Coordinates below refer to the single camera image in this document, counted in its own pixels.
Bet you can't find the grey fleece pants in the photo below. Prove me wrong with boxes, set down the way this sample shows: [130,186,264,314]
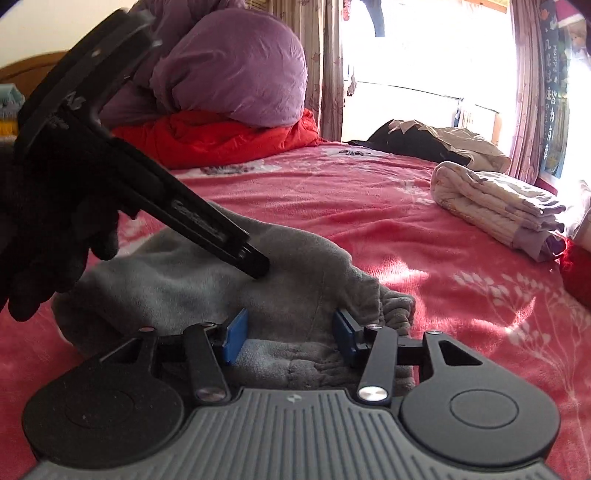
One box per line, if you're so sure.
[52,215,415,390]

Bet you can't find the stack of folded clothes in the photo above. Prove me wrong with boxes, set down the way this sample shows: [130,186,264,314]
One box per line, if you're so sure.
[0,83,25,145]

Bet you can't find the black gloved left hand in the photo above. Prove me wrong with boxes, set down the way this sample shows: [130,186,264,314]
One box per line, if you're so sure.
[1,143,119,322]

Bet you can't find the red quilt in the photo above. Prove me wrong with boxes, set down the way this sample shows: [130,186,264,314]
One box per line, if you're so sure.
[113,109,322,170]

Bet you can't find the pink floral blanket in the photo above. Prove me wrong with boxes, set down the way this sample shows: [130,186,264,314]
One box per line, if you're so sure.
[0,140,591,480]

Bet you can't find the purple duvet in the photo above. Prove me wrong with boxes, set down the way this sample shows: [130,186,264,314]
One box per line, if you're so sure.
[99,1,308,129]

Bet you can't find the folded white purple garment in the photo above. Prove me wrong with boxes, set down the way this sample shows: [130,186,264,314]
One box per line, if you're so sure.
[430,161,566,262]

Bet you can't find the folded red garment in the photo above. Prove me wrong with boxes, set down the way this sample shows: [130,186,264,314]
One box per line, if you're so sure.
[559,239,591,309]

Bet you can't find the black and beige garment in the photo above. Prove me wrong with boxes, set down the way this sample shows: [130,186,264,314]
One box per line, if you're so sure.
[349,120,511,173]

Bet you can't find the folded white panda garment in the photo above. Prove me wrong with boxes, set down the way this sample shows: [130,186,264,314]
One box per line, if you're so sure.
[570,180,591,252]

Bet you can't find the pink patterned curtain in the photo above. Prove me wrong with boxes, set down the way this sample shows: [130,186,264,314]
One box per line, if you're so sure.
[509,0,545,185]

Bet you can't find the blue wall poster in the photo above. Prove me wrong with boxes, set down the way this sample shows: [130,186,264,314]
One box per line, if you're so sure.
[540,1,569,179]

